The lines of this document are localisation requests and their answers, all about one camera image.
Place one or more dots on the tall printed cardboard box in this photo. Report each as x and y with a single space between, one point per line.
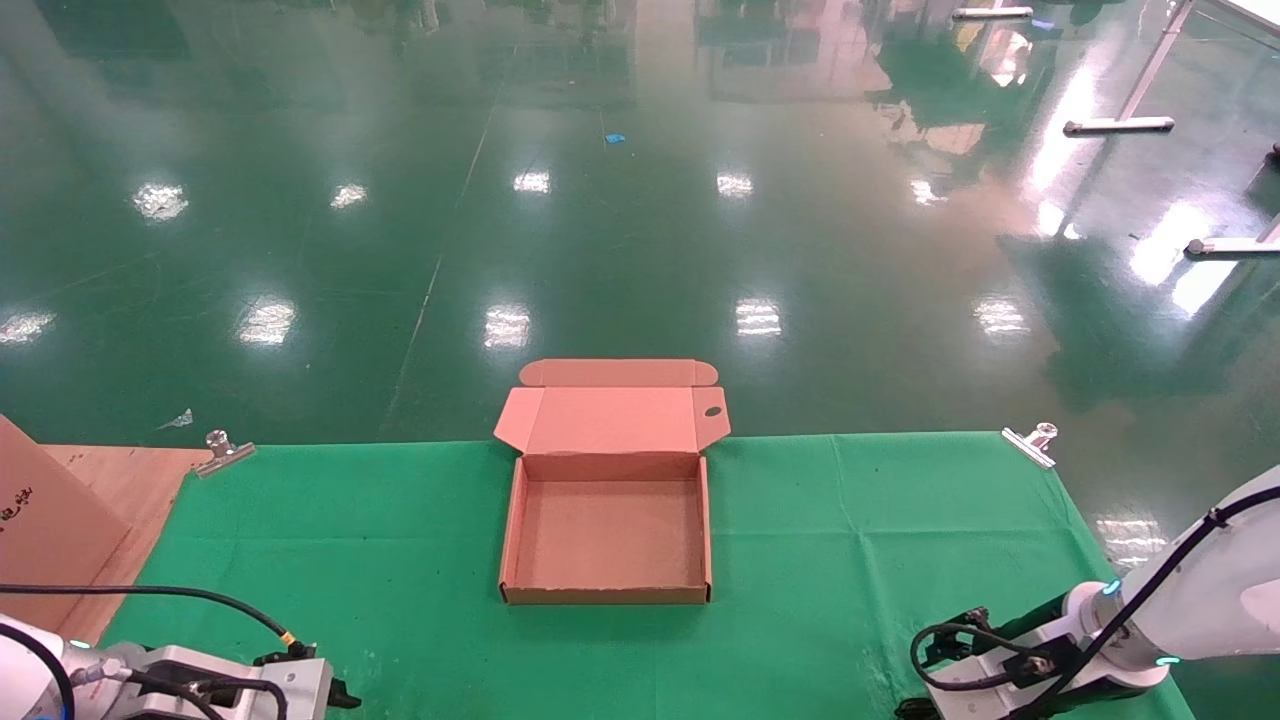
40 530

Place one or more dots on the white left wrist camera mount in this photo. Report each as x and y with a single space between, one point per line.
290 690

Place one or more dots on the green table cloth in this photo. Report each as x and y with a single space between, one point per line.
850 560

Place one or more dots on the silver binder clip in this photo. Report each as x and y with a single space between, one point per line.
225 455
1030 445

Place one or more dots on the white metal frame leg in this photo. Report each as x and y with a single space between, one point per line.
990 12
1115 126
1230 246

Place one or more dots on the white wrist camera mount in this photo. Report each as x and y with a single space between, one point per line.
290 690
990 670

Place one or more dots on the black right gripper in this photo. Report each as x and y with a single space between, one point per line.
1040 615

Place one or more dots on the flat open cardboard box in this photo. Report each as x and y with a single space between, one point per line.
610 530

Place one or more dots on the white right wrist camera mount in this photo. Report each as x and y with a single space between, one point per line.
990 670

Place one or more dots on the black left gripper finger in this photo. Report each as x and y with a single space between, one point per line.
345 695
285 656

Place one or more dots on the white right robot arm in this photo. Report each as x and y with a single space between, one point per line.
1220 600

